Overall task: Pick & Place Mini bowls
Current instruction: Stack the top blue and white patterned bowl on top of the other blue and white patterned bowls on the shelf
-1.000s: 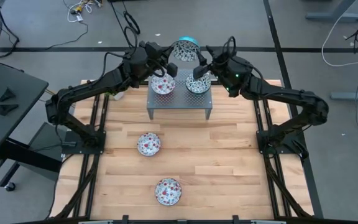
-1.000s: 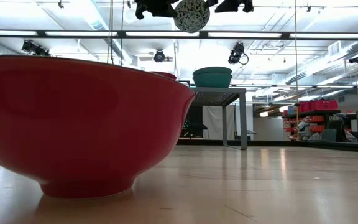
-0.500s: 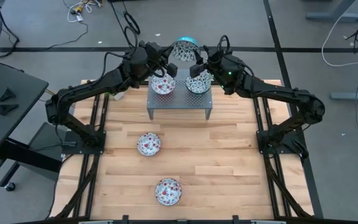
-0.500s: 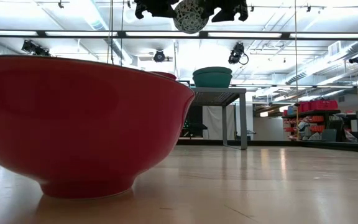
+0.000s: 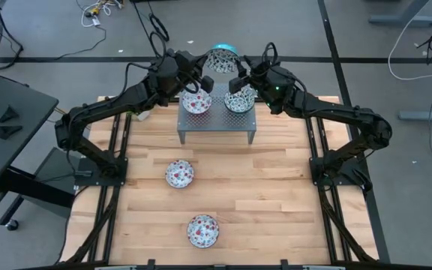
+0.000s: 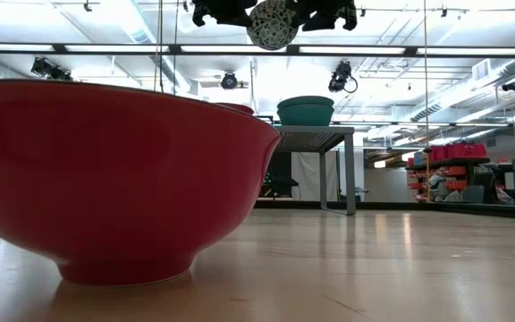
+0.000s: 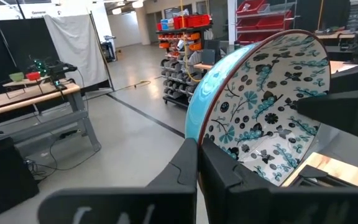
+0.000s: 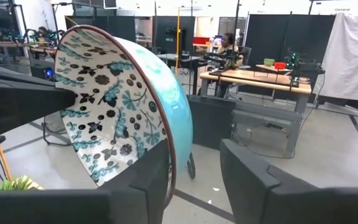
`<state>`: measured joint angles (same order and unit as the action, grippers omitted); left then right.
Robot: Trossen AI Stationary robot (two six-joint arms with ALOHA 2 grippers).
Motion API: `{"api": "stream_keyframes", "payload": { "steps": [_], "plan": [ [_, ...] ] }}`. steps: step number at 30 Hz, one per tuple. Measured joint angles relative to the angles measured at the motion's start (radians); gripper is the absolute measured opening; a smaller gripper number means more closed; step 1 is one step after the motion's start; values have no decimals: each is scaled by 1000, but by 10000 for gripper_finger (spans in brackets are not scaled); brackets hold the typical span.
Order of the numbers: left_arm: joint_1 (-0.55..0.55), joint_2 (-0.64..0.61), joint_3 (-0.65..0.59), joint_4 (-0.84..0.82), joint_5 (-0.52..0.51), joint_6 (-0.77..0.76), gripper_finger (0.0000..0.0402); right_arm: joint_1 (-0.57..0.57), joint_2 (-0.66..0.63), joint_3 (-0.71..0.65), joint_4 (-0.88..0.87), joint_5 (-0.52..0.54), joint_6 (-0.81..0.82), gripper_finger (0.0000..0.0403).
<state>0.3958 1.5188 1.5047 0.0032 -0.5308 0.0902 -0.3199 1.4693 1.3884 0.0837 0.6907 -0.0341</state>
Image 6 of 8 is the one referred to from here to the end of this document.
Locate grey perforated metal shelf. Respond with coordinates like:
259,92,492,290
273,124,357,216

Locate black round ceiling fixture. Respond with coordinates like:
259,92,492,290
220,71,240,91

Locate black aluminium rig frame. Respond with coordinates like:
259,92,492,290
0,41,515,221

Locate large red bowl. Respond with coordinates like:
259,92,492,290
0,79,282,287

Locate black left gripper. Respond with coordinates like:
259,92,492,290
191,0,258,28

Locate black twin ceiling lights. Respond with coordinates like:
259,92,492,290
30,56,74,82

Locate small red storage bin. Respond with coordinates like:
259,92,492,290
427,146,448,162

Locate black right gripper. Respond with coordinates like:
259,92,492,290
283,0,358,32

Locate wide red storage bin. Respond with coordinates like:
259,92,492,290
445,142,487,160

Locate thin hanging cord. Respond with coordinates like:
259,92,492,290
422,0,431,202
172,0,181,96
153,0,165,94

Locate teal floral mini bowl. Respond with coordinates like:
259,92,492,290
245,0,300,52
276,95,335,110
277,103,334,127

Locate black storage rack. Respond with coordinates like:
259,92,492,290
405,156,494,203

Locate black overhead camera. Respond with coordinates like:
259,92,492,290
327,60,359,95

